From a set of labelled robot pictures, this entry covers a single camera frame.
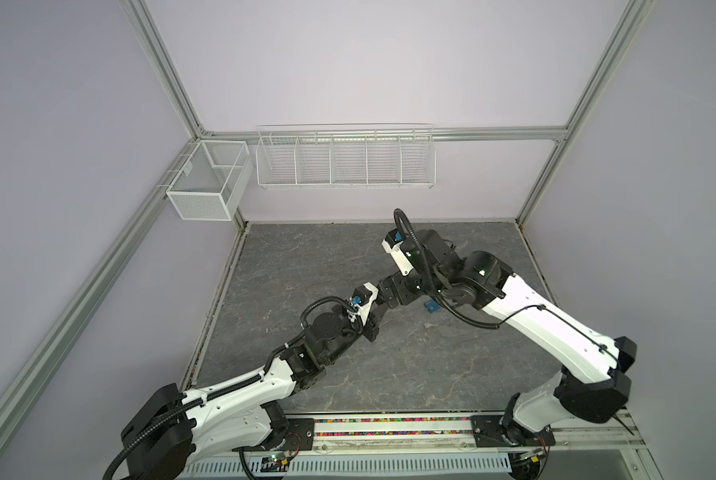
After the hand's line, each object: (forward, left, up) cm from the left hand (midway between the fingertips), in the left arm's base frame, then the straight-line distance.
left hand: (385, 300), depth 72 cm
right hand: (+2, -2, +6) cm, 6 cm away
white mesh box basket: (+51, +56, 0) cm, 76 cm away
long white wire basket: (+52, +9, +6) cm, 54 cm away
